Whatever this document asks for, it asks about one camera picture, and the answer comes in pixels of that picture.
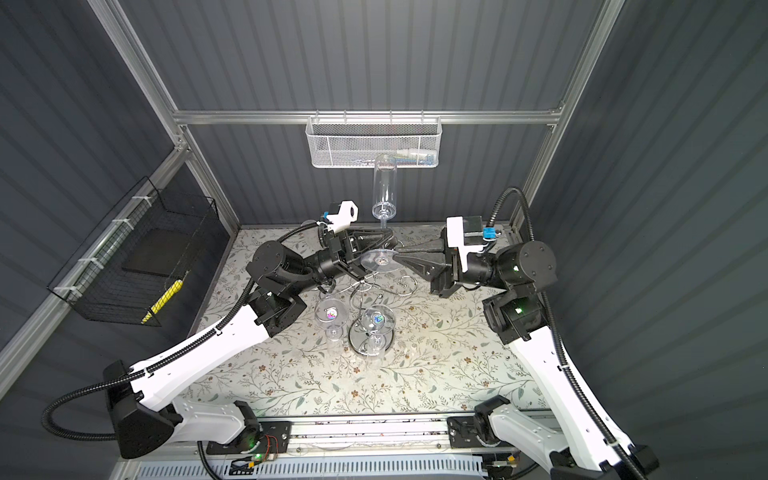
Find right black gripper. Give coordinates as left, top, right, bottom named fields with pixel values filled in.
left=392, top=234, right=505, bottom=303

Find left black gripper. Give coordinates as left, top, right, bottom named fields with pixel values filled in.
left=286, top=228, right=391, bottom=301

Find glass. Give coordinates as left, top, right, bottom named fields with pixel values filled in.
left=361, top=154, right=398, bottom=272
left=315, top=297, right=349, bottom=342
left=361, top=304, right=395, bottom=356

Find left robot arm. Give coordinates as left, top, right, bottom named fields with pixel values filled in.
left=107, top=228, right=397, bottom=459

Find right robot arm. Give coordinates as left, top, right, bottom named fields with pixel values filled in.
left=393, top=240, right=660, bottom=479

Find chrome wine glass rack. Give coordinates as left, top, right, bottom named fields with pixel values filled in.
left=331, top=271, right=418, bottom=360

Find items in white basket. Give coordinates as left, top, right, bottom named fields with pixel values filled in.
left=351, top=149, right=439, bottom=168

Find floral table mat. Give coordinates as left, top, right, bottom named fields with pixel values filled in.
left=159, top=223, right=553, bottom=420

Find black pad in basket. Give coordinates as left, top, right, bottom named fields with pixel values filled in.
left=122, top=228, right=197, bottom=278

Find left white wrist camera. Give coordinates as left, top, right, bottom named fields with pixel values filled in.
left=323, top=200, right=359, bottom=233

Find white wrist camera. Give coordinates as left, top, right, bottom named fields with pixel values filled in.
left=446, top=216, right=499, bottom=273
left=323, top=200, right=359, bottom=233

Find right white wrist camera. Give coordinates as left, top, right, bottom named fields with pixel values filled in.
left=446, top=216, right=499, bottom=273

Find white wire mesh basket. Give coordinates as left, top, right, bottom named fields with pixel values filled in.
left=305, top=117, right=443, bottom=169

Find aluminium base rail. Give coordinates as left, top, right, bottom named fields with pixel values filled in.
left=119, top=410, right=613, bottom=463

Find black wire mesh basket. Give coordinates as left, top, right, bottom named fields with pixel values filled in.
left=48, top=181, right=219, bottom=327

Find left black corrugated cable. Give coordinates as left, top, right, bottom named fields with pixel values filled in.
left=40, top=221, right=322, bottom=442

